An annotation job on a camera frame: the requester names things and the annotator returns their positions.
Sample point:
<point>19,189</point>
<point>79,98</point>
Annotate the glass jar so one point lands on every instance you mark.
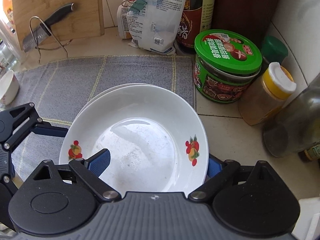
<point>8,59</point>

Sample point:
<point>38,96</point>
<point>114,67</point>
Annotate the small white packet with clip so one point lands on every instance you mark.
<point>122,23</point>

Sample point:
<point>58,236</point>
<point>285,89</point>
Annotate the dark vinegar bottle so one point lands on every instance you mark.
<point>196,18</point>

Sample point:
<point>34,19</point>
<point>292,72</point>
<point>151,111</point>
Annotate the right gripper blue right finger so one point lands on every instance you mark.
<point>215,166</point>

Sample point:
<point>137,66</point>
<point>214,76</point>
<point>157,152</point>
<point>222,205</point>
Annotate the white plastic food bag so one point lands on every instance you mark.
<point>153,24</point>

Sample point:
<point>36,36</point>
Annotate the grey checked cloth mat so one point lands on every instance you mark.
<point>60,89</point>

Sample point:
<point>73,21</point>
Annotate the yellow cap spice bottle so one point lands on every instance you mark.
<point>266,95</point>

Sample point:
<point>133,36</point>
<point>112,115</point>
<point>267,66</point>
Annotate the white plate with pepper stain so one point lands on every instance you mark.
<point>106,92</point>

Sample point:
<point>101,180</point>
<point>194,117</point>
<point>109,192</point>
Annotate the green cap bottle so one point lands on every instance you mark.
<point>272,50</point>

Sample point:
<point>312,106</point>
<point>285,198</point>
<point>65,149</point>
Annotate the bamboo cutting board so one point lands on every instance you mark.
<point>76,18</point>

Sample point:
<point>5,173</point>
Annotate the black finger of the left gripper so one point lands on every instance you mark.
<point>18,122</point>

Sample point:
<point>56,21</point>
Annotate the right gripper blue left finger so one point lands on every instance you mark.
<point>94,166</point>

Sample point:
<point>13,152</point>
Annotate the small white floral bowl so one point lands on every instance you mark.
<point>9,87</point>

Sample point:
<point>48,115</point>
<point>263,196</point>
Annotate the green lid sauce tub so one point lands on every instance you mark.
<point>225,64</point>

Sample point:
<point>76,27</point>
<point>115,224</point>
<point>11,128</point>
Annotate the white plate with fruit print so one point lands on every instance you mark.
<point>156,140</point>

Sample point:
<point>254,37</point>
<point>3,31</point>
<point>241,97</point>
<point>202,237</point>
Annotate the dark glass oil bottle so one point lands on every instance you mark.
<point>296,126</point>

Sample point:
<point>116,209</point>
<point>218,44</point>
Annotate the metal wire rack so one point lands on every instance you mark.
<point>45,33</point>

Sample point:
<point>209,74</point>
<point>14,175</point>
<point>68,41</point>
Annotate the black handled kitchen knife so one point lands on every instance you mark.
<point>58,15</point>

